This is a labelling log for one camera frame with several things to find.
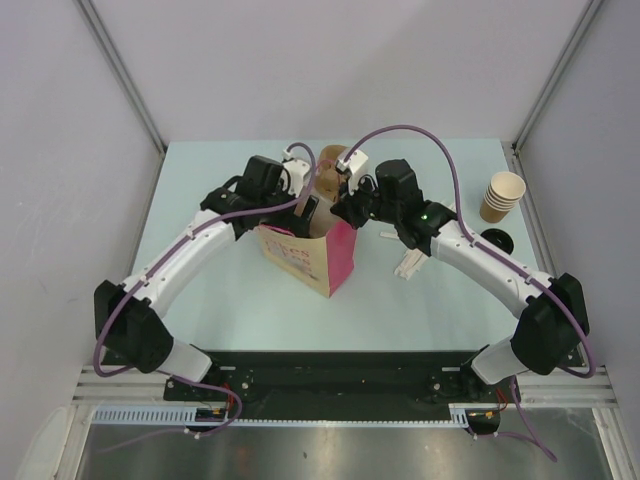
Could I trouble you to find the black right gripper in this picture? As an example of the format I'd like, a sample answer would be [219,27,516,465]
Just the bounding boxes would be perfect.
[331,171,400,231]

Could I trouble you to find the pink kraft paper bag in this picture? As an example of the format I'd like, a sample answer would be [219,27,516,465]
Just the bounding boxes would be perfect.
[255,192,357,298]

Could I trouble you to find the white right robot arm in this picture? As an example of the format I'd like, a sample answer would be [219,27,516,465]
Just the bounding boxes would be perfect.
[331,159,589,401]

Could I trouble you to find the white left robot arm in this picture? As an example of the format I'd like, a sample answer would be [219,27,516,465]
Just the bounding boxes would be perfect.
[93,152,316,400]

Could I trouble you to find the brown pulp cup carrier stack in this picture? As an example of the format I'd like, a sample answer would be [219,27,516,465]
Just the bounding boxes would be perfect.
[315,145,349,205]

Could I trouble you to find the pile of white wrapped straws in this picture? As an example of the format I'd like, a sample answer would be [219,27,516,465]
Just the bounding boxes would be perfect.
[394,249,428,280]

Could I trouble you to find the stack of black cup lids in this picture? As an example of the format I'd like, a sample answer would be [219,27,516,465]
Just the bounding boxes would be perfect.
[481,228,515,255]

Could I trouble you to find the stack of brown paper cups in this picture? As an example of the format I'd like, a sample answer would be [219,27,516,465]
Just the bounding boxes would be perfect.
[479,171,527,224]

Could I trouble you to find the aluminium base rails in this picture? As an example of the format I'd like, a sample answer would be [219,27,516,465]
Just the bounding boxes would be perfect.
[72,366,617,408]

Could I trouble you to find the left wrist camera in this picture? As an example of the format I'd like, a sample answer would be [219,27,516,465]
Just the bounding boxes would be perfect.
[281,150,311,197]

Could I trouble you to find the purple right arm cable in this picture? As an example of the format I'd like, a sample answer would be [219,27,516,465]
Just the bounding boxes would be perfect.
[339,124,597,463]

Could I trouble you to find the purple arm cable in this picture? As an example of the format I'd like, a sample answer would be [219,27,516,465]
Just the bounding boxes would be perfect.
[339,124,597,463]
[93,141,321,451]

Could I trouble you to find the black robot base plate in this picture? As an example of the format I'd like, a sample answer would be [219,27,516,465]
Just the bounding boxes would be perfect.
[99,346,586,422]

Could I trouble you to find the right aluminium frame post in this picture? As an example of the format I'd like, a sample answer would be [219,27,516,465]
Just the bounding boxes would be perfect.
[511,0,608,155]

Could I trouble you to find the aluminium frame post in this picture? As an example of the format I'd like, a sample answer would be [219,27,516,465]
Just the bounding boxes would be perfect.
[73,0,168,159]
[511,0,608,155]

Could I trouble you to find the left aluminium frame post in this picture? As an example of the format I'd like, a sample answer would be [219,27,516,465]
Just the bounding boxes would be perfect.
[73,0,168,159]

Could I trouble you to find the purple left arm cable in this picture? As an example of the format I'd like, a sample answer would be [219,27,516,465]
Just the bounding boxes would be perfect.
[93,141,321,451]

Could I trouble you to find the white slotted cable duct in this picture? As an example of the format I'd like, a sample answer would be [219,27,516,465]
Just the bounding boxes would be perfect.
[93,406,469,428]

